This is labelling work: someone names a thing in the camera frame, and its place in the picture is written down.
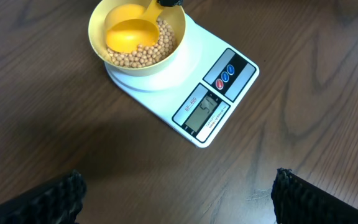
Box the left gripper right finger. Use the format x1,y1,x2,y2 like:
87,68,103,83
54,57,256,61
271,168,358,224

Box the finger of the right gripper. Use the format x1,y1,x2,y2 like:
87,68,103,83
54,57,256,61
157,0,183,7

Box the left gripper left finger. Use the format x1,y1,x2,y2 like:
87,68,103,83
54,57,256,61
0,170,87,224

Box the pale yellow bowl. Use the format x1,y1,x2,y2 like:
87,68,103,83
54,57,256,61
88,0,190,77

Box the yellow measuring scoop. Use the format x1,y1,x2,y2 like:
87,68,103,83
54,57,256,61
104,0,164,53

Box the soybeans in bowl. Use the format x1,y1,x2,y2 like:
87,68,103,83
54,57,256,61
106,17,178,68

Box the white digital kitchen scale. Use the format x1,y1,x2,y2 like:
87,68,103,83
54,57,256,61
105,16,259,147

